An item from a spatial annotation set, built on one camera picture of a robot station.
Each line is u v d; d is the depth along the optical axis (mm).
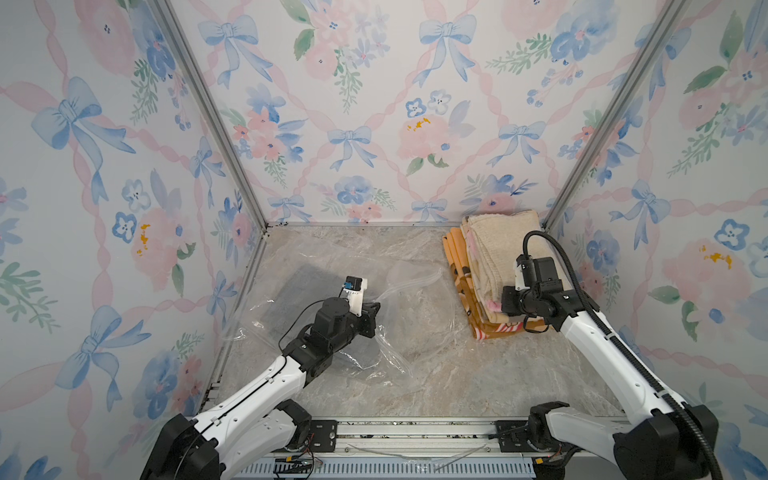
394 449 732
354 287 676
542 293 605
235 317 982
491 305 848
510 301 730
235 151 977
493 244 901
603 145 931
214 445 409
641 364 439
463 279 1003
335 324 588
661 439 393
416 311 972
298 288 953
